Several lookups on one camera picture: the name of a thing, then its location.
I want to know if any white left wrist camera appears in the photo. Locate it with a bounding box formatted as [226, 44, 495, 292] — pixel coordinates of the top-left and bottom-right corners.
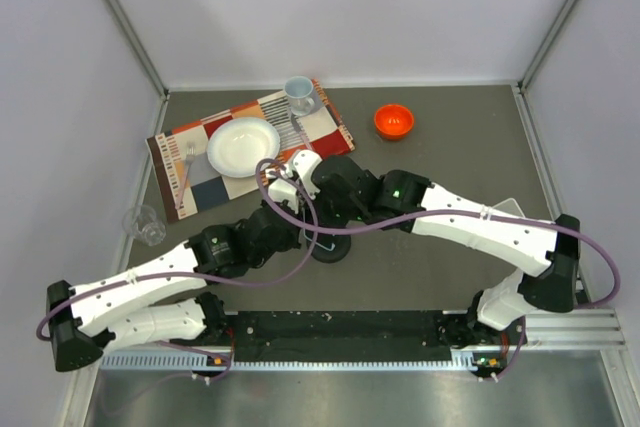
[267, 172, 300, 214]

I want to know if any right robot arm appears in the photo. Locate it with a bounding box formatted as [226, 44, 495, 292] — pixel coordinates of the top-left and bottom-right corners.
[297, 153, 580, 343]

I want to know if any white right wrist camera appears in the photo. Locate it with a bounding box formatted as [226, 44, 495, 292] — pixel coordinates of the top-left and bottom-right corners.
[287, 149, 322, 200]

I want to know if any knife with pink handle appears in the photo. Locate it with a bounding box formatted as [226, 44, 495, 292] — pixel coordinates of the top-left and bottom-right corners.
[290, 114, 313, 150]

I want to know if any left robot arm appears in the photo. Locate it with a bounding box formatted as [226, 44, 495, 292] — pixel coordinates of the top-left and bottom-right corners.
[37, 201, 312, 372]

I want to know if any grey slotted cable duct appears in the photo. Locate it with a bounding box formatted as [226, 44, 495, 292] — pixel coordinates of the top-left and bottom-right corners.
[99, 349, 501, 373]

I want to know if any orange plastic bowl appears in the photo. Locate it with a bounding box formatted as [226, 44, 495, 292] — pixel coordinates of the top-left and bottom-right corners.
[373, 104, 415, 141]

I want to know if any fork with pink handle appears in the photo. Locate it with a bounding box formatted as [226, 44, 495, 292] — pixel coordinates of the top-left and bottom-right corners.
[175, 142, 196, 210]

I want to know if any clear drinking glass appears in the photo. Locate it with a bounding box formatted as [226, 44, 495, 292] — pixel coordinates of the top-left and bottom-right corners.
[122, 205, 166, 247]

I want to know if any black round-base phone stand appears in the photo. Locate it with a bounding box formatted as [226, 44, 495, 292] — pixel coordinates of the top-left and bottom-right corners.
[311, 235, 351, 264]

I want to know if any light blue smartphone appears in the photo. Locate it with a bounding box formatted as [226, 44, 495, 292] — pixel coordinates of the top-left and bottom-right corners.
[302, 229, 336, 252]

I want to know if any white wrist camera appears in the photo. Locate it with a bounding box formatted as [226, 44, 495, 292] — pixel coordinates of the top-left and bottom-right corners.
[287, 149, 322, 200]
[267, 172, 300, 214]

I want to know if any white plastic phone stand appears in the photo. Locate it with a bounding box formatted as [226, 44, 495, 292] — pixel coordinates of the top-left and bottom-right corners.
[491, 198, 524, 218]

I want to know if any light blue mug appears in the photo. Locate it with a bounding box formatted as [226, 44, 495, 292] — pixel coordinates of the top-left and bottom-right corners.
[284, 76, 316, 117]

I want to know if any white plate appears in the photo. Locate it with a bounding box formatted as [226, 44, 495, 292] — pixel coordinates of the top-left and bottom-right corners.
[206, 117, 281, 178]

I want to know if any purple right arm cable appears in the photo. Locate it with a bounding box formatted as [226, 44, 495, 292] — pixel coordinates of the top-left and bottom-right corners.
[254, 158, 621, 309]

